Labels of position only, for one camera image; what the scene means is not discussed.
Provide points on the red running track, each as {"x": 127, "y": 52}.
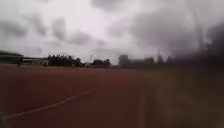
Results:
{"x": 100, "y": 103}

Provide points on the low building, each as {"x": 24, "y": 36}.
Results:
{"x": 13, "y": 58}

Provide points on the row of trees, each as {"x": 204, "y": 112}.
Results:
{"x": 63, "y": 61}

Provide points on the grass field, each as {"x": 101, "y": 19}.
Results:
{"x": 186, "y": 96}

